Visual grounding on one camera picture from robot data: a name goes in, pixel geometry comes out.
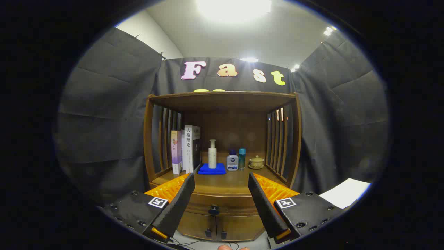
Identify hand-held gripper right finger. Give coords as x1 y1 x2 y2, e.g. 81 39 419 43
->
247 172 347 245

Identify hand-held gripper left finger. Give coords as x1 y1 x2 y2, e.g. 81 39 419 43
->
99 173 196 243

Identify brown wooden drawer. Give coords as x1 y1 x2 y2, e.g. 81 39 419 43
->
185 192 259 216

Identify wooden cabinet door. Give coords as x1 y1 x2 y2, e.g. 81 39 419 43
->
217 215 266 242

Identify wooden countertop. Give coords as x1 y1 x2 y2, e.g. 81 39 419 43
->
151 161 288 197

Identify brown wooden cabinet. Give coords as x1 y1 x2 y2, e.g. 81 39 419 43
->
143 91 302 242

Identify lidded ceramic teacup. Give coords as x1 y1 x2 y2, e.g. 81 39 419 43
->
248 155 265 170

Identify blue folded cloth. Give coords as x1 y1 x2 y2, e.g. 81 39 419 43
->
198 162 227 175

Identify purple book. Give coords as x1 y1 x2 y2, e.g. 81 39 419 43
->
171 130 183 175

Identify white bottle with blue cap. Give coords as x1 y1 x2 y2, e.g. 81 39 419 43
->
227 150 239 171

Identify thick white book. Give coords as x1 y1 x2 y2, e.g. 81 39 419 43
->
182 125 202 174

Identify white pump bottle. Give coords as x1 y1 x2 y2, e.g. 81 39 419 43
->
208 139 217 169

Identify white flat board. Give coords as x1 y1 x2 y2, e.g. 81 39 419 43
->
319 178 372 209

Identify large ceiling light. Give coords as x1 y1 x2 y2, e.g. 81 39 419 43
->
196 0 273 22

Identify black floor cables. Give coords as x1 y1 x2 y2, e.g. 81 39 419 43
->
173 238 243 250

